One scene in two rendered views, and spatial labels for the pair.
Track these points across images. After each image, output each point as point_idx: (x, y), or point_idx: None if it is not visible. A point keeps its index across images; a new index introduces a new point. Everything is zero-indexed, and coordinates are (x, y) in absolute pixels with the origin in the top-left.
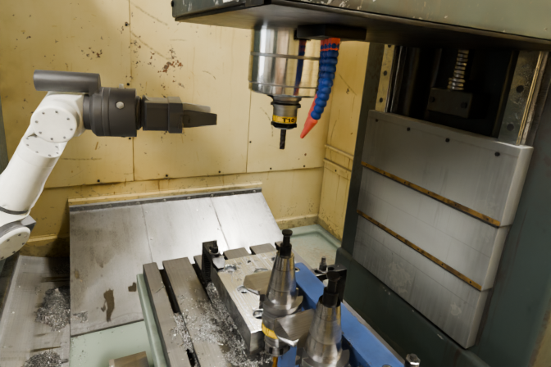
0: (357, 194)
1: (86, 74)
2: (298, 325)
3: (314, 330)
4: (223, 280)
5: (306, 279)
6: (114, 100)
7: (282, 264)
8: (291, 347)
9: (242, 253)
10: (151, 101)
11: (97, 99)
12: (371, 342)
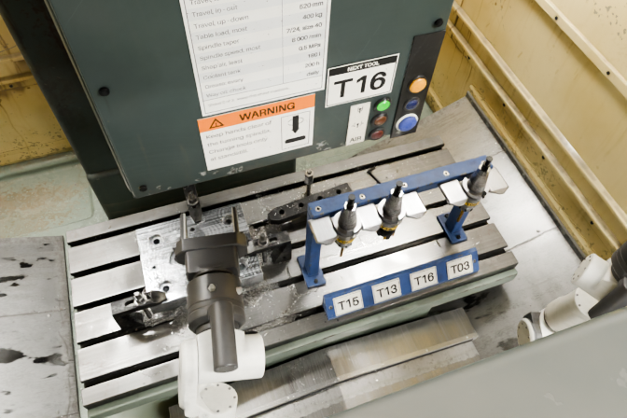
0: (82, 120)
1: (226, 312)
2: (369, 218)
3: (397, 207)
4: (186, 294)
5: (331, 204)
6: (236, 294)
7: (355, 210)
8: None
9: (87, 283)
10: (229, 261)
11: (238, 310)
12: (387, 186)
